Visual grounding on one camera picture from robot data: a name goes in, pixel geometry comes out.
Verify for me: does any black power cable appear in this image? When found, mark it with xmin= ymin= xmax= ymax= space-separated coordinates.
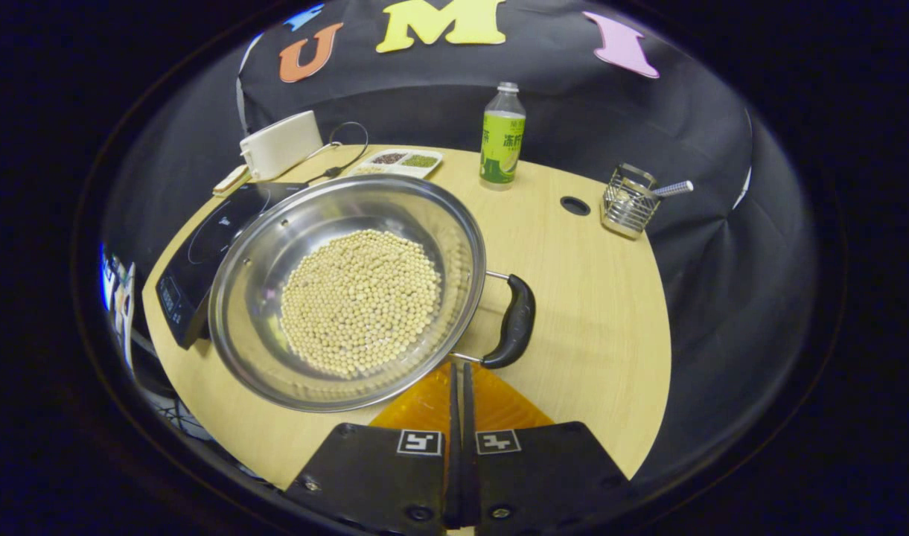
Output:
xmin=305 ymin=121 xmax=370 ymax=184

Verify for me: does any white toaster cable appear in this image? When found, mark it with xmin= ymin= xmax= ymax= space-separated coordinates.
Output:
xmin=275 ymin=140 xmax=345 ymax=179

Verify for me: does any white toaster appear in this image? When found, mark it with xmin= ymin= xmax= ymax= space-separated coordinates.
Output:
xmin=239 ymin=110 xmax=325 ymax=182

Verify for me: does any stainless steel pot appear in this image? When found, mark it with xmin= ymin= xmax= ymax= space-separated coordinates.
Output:
xmin=208 ymin=174 xmax=538 ymax=415

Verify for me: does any green label drink bottle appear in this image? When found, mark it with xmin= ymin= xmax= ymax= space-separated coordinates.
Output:
xmin=479 ymin=82 xmax=527 ymax=192

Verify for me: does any pile of soybeans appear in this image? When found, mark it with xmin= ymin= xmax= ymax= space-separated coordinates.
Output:
xmin=278 ymin=229 xmax=444 ymax=380

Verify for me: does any black induction cooktop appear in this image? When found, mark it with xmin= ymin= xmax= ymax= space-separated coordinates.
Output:
xmin=155 ymin=182 xmax=310 ymax=351

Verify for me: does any white divided plate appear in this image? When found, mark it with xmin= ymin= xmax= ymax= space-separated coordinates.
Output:
xmin=348 ymin=148 xmax=444 ymax=181

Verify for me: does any metal wire utensil holder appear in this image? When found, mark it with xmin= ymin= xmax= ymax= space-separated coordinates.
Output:
xmin=600 ymin=163 xmax=660 ymax=240

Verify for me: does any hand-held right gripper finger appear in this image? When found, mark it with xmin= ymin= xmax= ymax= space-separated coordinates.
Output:
xmin=283 ymin=363 xmax=463 ymax=534
xmin=462 ymin=363 xmax=634 ymax=529

